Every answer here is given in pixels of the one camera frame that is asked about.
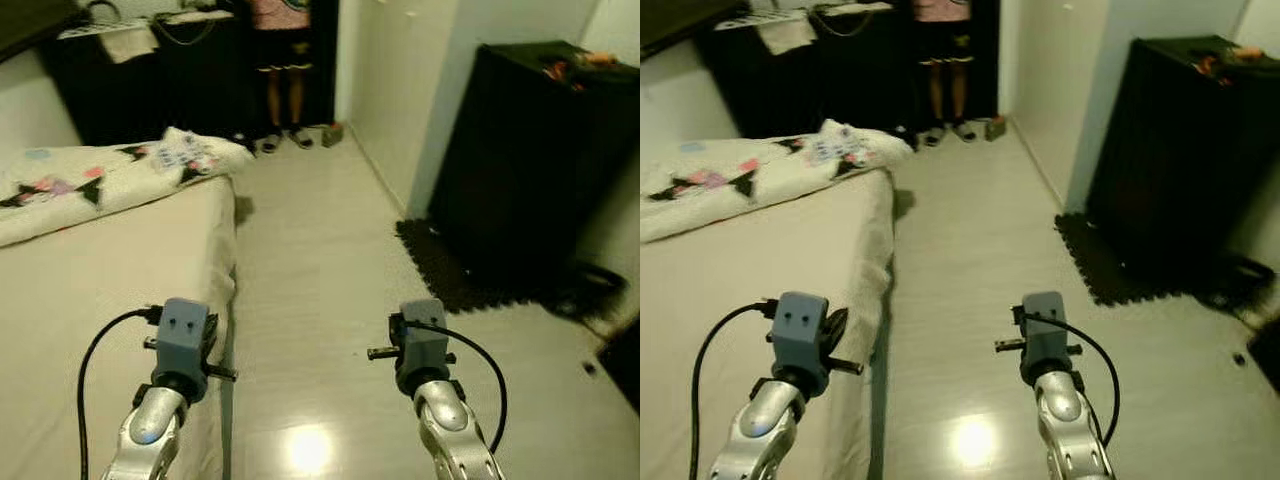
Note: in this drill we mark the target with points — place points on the mattress with beige sheet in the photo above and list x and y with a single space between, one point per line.
100 300
760 300

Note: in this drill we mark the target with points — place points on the black foam floor mat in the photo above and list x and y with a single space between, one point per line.
1100 260
440 270

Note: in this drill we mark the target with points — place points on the black round object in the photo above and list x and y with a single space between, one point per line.
570 300
1215 295

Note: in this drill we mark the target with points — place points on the cream cartoon print quilt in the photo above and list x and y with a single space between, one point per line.
120 180
780 170

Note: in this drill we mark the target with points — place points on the tall black cabinet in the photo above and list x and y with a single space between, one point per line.
1180 150
530 160

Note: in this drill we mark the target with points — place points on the black furniture corner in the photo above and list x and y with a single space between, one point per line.
1268 355

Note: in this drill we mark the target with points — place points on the black desk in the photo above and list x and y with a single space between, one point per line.
150 100
850 90

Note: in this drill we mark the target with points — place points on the standing person in dark shorts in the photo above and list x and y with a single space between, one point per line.
945 50
280 60

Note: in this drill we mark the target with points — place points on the beige hanging cloth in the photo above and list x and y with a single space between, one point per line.
788 38
130 45

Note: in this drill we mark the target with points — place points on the white keyboard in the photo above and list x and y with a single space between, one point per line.
745 20
85 31

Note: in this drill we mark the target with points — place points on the orange item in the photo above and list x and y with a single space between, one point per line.
1245 55
600 60

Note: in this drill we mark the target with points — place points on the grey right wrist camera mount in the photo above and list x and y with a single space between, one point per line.
422 335
1045 328

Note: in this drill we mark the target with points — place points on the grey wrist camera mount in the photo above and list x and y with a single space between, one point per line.
185 335
422 335
1045 328
798 330

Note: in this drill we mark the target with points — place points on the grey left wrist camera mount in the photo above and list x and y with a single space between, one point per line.
798 330
185 335

